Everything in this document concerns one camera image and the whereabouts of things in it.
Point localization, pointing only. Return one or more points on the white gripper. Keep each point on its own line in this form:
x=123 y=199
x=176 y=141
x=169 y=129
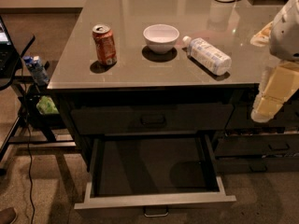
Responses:
x=286 y=32

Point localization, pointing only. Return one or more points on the orange soda can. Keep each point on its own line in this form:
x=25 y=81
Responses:
x=105 y=45

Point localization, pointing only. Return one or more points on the right upper dark drawer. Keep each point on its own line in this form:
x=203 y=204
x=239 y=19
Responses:
x=244 y=118

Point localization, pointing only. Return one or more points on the dark drawer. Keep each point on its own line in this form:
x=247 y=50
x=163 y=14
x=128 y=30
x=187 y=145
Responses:
x=257 y=165
x=151 y=118
x=244 y=118

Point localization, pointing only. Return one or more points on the dark top drawer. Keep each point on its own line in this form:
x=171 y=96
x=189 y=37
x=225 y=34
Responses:
x=151 y=118

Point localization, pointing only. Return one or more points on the right side snack drawer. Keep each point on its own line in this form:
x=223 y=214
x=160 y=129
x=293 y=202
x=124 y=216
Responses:
x=273 y=142

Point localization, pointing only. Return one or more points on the right lower dark drawer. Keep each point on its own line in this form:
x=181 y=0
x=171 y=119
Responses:
x=257 y=165

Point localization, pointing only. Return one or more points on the open grey middle drawer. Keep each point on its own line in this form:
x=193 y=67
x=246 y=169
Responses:
x=153 y=176

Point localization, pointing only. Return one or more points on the clear plastic bottle white label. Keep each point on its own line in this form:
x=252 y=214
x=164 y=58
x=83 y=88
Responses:
x=213 y=59

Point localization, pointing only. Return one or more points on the white ceramic bowl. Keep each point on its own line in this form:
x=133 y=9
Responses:
x=161 y=38

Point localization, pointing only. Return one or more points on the dark cabinet with grey top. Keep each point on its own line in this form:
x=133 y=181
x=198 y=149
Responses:
x=142 y=77

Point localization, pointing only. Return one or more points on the green snack bag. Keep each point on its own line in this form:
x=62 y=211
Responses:
x=46 y=106

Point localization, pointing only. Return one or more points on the blue capped water bottle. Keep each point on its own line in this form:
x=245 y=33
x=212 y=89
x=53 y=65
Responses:
x=37 y=70

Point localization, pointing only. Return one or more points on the black side cart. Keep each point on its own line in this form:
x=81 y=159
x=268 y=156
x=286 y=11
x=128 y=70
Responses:
x=28 y=94

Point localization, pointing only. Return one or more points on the black laptop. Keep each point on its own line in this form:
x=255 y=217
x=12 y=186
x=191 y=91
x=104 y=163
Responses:
x=8 y=54

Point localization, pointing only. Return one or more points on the brown shoe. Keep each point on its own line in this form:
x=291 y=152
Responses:
x=8 y=215

